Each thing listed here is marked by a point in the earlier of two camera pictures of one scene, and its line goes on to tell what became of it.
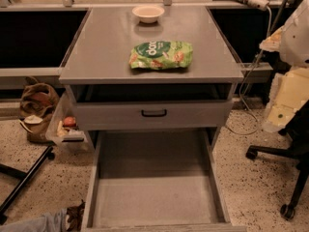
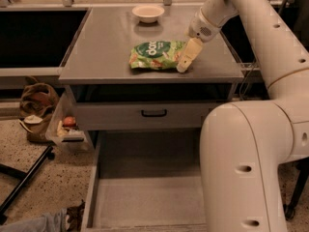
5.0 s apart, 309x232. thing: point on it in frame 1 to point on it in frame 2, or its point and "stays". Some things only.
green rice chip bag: [161, 55] stays
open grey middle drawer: [158, 180] stays
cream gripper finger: [288, 92] to [201, 28]
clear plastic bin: [65, 128] stays
